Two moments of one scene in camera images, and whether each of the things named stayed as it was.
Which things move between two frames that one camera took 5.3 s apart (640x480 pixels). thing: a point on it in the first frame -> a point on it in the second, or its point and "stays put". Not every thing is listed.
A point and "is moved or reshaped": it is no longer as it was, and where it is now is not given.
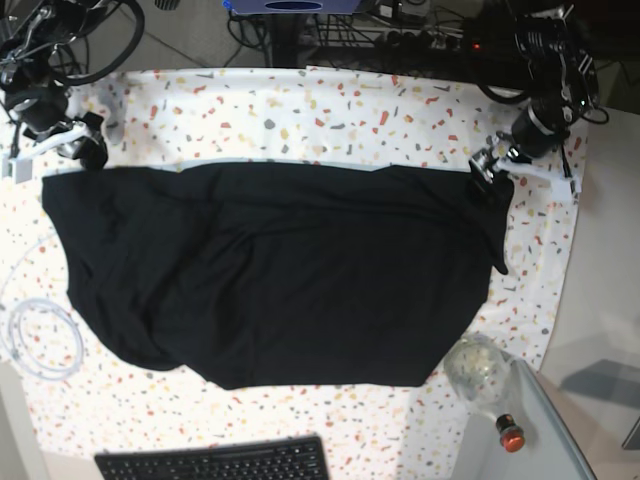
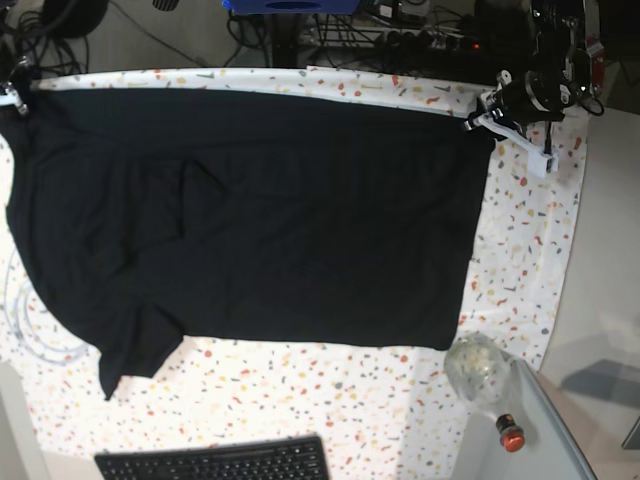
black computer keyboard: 301,458 stays put
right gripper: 541,126 -> 534,96
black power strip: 440,43 stays put
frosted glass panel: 552,449 stays put
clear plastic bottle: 478,368 stays put
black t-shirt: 264,275 is moved or reshaped
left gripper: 44,109 -> 21,86
